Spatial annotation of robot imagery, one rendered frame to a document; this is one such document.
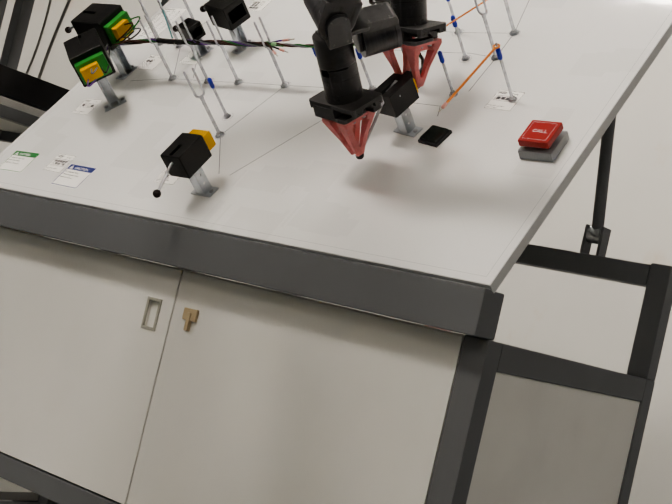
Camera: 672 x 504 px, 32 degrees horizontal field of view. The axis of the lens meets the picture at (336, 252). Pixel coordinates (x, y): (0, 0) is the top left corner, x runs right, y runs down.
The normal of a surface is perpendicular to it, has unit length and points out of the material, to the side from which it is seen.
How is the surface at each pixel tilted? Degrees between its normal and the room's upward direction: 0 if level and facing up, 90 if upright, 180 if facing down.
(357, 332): 90
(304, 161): 53
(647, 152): 90
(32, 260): 90
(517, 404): 90
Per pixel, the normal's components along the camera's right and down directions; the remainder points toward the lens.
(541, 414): 0.77, 0.15
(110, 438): -0.59, -0.18
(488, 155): -0.32, -0.73
